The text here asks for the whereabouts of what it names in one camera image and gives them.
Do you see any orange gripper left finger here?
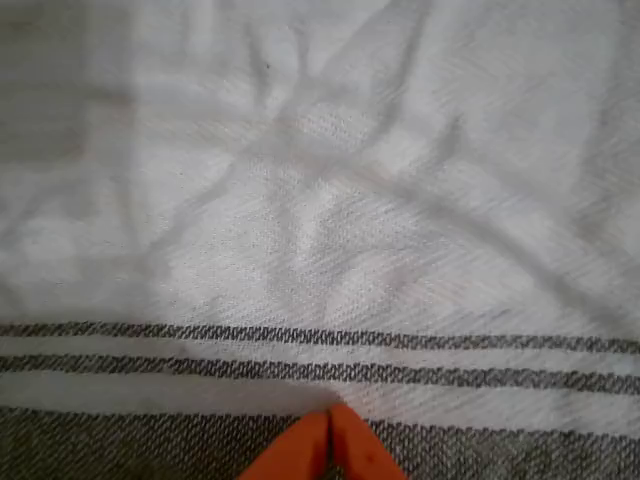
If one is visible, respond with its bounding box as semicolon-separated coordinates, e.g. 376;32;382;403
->
238;409;332;480

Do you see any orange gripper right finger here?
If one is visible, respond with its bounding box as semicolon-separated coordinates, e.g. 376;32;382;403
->
328;402;410;480

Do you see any white grey-striped towel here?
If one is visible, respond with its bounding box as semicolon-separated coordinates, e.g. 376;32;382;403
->
0;0;640;480

